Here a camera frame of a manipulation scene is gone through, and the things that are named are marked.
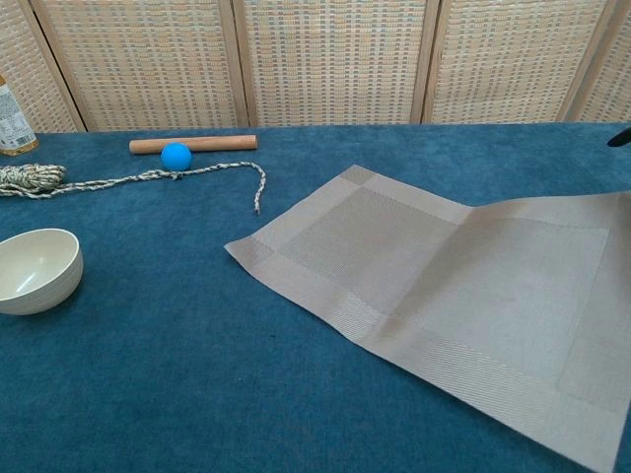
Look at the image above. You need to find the braided beige rope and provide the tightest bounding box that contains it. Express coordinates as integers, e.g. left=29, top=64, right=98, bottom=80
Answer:
left=0, top=162, right=267, bottom=218

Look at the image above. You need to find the tea bottle with white cap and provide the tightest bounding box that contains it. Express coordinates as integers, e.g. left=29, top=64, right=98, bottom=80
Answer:
left=0, top=74, right=39, bottom=157

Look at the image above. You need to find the blue ball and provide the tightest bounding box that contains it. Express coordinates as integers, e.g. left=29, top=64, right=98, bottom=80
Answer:
left=160, top=142, right=193, bottom=172

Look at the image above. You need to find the brown woven placemat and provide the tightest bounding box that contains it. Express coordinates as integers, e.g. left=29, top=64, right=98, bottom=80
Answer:
left=224, top=166, right=631, bottom=473

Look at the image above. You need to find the white bowl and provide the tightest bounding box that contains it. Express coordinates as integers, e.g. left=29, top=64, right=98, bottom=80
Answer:
left=0, top=228, right=85, bottom=316

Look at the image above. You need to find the wooden stick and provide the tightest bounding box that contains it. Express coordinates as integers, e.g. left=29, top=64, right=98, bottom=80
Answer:
left=128, top=134, right=259, bottom=156

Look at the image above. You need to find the bamboo folding screen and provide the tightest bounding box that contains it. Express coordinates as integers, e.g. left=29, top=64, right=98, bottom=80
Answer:
left=0, top=0, right=631, bottom=134

